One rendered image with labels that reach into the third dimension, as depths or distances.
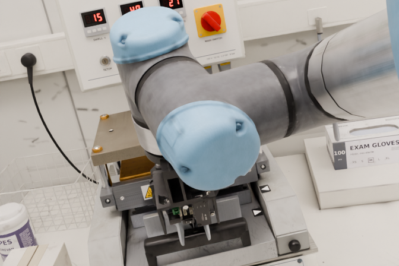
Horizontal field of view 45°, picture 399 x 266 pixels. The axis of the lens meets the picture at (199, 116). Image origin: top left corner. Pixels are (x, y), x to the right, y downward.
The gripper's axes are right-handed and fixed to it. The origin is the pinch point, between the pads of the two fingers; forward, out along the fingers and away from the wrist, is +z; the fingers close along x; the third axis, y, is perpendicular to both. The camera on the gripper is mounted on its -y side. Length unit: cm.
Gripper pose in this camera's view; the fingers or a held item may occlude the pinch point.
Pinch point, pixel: (193, 224)
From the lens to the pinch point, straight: 72.4
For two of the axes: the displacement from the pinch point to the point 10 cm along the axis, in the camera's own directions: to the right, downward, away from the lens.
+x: 9.8, -2.1, 0.4
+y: 1.7, 6.3, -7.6
